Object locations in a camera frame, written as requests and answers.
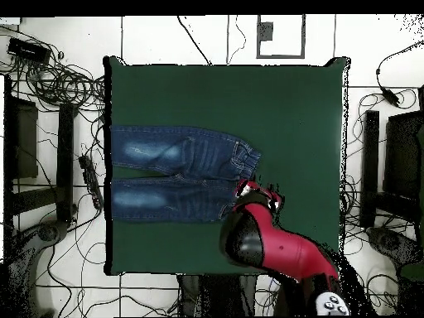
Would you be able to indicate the black electronics box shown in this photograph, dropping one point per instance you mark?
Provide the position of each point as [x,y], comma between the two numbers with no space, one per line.
[28,49]

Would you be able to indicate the dark green table cloth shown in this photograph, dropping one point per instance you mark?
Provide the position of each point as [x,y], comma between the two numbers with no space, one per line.
[165,245]

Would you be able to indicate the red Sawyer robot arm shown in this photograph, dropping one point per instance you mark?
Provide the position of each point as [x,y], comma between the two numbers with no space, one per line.
[291,251]

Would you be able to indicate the small grey floor box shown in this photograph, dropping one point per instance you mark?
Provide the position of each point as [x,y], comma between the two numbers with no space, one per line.
[266,31]

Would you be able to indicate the black power strip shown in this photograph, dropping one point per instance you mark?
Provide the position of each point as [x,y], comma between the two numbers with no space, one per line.
[90,179]

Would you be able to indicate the grey wheeled base leg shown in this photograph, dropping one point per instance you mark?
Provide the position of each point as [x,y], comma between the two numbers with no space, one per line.
[391,241]
[49,232]

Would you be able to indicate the black metal frame stand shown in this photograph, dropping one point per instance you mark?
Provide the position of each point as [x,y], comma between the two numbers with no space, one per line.
[65,159]
[370,165]

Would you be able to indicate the blue denim jeans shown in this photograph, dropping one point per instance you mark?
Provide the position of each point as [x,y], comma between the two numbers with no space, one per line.
[198,159]

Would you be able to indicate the black power adapter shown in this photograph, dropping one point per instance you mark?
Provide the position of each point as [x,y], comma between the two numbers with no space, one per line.
[391,96]

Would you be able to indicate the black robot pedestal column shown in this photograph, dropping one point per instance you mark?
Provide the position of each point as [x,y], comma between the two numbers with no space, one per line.
[218,294]

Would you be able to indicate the grey square floor frame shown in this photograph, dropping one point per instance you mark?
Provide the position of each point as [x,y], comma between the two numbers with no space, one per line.
[281,56]

